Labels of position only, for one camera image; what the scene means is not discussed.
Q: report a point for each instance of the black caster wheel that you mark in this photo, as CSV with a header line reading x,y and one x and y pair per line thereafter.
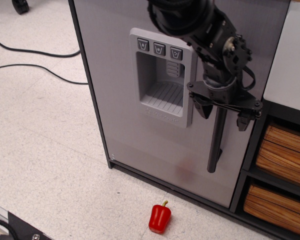
x,y
20,6

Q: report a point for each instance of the black fridge door handle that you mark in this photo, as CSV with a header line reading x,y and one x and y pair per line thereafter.
x,y
215,150

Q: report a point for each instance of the lower wooden drawer front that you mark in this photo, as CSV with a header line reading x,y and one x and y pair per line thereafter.
x,y
273,207

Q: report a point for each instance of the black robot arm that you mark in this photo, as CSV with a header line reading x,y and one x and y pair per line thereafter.
x,y
223,52

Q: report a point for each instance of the grey toy fridge door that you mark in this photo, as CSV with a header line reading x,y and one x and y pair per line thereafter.
x,y
160,151

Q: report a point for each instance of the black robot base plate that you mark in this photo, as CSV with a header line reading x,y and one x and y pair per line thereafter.
x,y
24,230

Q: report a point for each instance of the dark grey fridge cabinet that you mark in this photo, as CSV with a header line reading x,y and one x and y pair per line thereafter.
x,y
252,175

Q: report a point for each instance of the upper wooden drawer front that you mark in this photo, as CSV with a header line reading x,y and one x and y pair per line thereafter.
x,y
279,153

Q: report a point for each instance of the white counter block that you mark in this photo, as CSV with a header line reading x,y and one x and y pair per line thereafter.
x,y
283,84

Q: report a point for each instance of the grey ice dispenser panel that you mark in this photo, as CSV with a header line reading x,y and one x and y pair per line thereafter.
x,y
162,67

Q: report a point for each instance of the wooden drawer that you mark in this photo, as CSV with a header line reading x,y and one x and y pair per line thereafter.
x,y
273,207
279,153

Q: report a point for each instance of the red bell pepper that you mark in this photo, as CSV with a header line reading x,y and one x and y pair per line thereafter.
x,y
159,218

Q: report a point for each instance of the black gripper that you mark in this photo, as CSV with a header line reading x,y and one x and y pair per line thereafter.
x,y
205,95

